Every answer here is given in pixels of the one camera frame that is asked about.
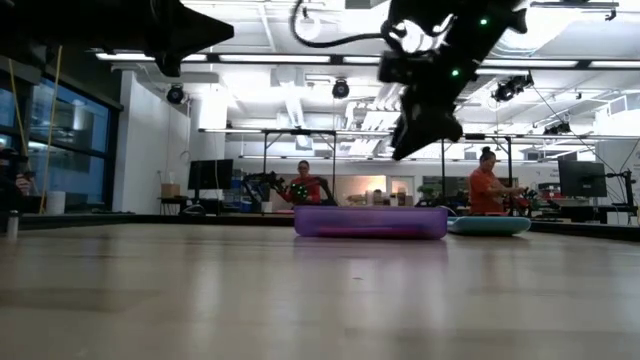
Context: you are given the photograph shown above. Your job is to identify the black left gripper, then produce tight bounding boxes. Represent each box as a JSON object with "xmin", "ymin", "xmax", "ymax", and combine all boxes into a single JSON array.
[{"xmin": 99, "ymin": 0, "xmax": 236, "ymax": 79}]

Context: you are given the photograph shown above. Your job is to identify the blue calculator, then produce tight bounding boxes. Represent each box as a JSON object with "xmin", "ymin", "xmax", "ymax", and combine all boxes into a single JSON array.
[{"xmin": 446, "ymin": 215, "xmax": 533, "ymax": 238}]

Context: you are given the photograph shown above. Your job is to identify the person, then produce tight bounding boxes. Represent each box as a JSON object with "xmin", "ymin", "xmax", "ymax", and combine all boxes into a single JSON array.
[
  {"xmin": 0, "ymin": 144, "xmax": 34, "ymax": 214},
  {"xmin": 467, "ymin": 145, "xmax": 526, "ymax": 216},
  {"xmin": 283, "ymin": 159, "xmax": 322, "ymax": 206}
]

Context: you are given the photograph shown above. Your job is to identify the yellow strap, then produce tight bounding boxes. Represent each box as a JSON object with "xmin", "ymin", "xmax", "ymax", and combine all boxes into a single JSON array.
[{"xmin": 38, "ymin": 44, "xmax": 64, "ymax": 216}]

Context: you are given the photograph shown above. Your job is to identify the white cup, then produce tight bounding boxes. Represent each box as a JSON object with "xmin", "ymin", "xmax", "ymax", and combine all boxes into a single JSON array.
[{"xmin": 45, "ymin": 190, "xmax": 67, "ymax": 216}]

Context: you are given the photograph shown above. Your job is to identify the black computer monitor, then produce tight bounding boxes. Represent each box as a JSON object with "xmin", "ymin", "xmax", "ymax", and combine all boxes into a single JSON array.
[
  {"xmin": 187, "ymin": 158, "xmax": 235, "ymax": 191},
  {"xmin": 557, "ymin": 159, "xmax": 609, "ymax": 199}
]

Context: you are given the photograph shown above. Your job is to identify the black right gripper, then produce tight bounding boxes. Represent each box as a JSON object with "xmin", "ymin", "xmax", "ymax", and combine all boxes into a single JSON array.
[{"xmin": 377, "ymin": 0, "xmax": 502, "ymax": 162}]

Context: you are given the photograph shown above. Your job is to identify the black gantry frame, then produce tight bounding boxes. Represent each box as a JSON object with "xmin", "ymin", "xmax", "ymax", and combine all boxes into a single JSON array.
[{"xmin": 261, "ymin": 128, "xmax": 338, "ymax": 201}]

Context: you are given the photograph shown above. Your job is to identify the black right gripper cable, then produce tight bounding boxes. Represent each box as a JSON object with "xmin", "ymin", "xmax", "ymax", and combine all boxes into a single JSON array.
[{"xmin": 290, "ymin": 0, "xmax": 389, "ymax": 50}]

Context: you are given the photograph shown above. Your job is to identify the purple plastic pencil case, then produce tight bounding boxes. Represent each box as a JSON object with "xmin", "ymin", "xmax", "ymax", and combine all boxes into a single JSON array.
[{"xmin": 293, "ymin": 205, "xmax": 449, "ymax": 240}]

